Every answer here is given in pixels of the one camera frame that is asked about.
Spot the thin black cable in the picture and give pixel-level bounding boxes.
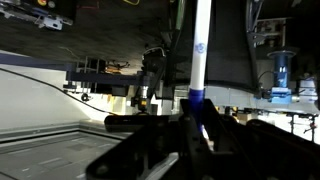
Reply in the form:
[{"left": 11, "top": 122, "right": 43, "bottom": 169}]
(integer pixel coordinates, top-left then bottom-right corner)
[{"left": 0, "top": 67, "right": 113, "bottom": 116}]

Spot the blue and white pen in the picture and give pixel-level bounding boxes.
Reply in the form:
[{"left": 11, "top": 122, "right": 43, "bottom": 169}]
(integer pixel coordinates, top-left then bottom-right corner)
[{"left": 187, "top": 0, "right": 213, "bottom": 134}]

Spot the black mesh office chair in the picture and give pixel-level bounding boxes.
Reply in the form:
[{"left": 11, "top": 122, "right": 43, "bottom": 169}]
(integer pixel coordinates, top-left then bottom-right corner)
[{"left": 205, "top": 0, "right": 264, "bottom": 93}]

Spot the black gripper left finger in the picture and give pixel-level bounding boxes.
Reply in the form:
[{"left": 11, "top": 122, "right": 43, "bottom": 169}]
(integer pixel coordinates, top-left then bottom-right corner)
[{"left": 85, "top": 98, "right": 215, "bottom": 180}]

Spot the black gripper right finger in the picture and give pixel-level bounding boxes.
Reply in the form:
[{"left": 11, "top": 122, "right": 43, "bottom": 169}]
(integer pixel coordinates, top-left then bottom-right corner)
[{"left": 202, "top": 99, "right": 320, "bottom": 180}]

